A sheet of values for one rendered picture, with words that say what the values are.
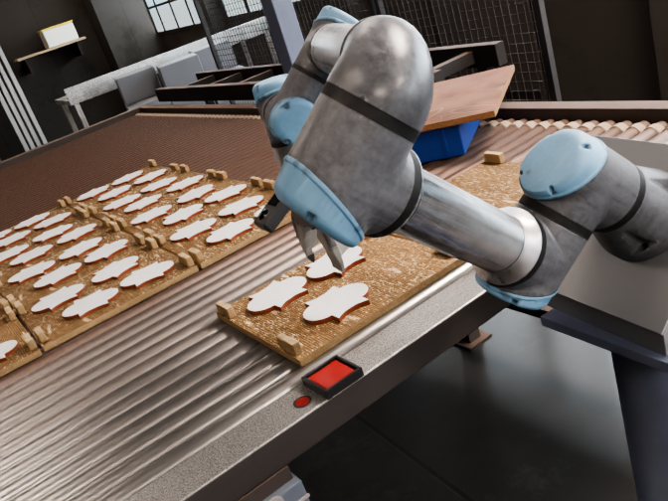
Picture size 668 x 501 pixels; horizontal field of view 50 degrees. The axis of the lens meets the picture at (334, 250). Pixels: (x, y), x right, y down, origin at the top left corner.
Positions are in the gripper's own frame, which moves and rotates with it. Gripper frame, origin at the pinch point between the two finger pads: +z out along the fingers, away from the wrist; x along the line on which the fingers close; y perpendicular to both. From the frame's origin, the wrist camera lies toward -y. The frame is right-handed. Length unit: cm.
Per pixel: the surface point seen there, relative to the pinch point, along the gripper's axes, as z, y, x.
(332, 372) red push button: 9.7, -13.5, -17.1
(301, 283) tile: 7.9, 0.8, 14.3
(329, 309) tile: 7.9, -2.7, -1.6
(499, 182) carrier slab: 9, 56, 10
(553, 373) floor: 103, 94, 46
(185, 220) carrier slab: 8, 8, 95
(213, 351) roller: 10.9, -22.0, 14.4
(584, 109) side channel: 8, 101, 19
